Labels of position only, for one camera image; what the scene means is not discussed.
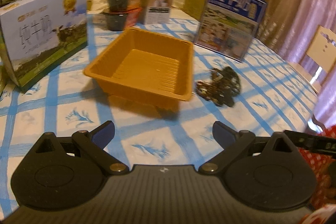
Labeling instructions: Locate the dark green bead necklace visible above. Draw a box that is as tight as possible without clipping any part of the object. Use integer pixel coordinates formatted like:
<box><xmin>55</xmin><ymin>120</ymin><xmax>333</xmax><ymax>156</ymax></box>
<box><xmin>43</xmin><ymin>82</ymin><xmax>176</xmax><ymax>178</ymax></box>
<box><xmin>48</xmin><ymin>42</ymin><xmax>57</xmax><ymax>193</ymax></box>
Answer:
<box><xmin>195</xmin><ymin>65</ymin><xmax>242</xmax><ymax>108</ymax></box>

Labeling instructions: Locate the orange plastic tray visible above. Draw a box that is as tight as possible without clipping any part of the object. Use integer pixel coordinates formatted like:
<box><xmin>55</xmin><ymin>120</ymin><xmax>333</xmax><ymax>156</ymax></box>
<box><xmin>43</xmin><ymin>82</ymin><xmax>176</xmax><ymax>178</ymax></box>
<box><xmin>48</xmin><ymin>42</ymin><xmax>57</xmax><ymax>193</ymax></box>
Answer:
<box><xmin>83</xmin><ymin>27</ymin><xmax>194</xmax><ymax>111</ymax></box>

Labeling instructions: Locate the blue checked tablecloth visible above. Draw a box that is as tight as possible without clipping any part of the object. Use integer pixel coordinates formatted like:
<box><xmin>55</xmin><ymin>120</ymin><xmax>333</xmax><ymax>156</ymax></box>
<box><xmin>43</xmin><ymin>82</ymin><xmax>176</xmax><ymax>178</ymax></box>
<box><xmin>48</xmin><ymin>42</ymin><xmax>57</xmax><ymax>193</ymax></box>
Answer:
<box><xmin>1</xmin><ymin>14</ymin><xmax>317</xmax><ymax>217</ymax></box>

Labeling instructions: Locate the wooden chair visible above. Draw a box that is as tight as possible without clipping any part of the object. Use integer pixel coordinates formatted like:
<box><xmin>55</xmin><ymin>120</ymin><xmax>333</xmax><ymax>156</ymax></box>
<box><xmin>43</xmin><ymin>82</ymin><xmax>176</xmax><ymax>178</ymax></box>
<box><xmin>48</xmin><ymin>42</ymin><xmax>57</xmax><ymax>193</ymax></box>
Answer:
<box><xmin>289</xmin><ymin>25</ymin><xmax>335</xmax><ymax>94</ymax></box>

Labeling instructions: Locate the white blue milk carton box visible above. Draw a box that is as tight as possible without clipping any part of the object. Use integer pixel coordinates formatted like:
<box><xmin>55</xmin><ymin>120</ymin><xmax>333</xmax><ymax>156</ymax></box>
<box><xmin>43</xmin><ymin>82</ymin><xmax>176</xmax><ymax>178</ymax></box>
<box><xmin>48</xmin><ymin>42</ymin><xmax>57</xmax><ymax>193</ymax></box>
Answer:
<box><xmin>1</xmin><ymin>0</ymin><xmax>88</xmax><ymax>93</ymax></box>

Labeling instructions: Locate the blue illustrated milk box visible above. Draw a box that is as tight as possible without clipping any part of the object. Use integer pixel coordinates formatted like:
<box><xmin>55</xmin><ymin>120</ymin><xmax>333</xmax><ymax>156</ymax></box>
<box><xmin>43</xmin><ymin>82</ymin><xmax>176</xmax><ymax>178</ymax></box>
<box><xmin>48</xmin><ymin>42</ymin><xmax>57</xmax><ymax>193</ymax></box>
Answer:
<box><xmin>194</xmin><ymin>0</ymin><xmax>266</xmax><ymax>62</ymax></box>

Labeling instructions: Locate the bottom red noodle bowl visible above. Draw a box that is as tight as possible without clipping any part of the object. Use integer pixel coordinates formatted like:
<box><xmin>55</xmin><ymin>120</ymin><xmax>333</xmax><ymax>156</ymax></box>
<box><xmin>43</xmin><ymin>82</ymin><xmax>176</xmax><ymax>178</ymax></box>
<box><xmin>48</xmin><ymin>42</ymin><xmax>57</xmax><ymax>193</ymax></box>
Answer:
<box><xmin>101</xmin><ymin>8</ymin><xmax>142</xmax><ymax>31</ymax></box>

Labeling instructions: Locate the pink curtain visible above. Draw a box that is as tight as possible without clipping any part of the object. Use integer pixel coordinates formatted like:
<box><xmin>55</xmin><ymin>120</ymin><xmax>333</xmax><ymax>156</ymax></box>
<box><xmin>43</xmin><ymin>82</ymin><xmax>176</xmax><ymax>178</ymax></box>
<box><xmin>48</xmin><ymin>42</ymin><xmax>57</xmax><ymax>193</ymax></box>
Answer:
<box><xmin>258</xmin><ymin>0</ymin><xmax>336</xmax><ymax>130</ymax></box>

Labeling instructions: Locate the small white product box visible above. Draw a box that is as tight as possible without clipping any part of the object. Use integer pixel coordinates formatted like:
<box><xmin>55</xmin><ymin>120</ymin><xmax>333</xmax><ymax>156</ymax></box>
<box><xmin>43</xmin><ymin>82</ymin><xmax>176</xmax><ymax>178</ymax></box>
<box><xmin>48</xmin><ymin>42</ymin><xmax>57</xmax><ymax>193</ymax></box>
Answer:
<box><xmin>139</xmin><ymin>0</ymin><xmax>173</xmax><ymax>25</ymax></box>

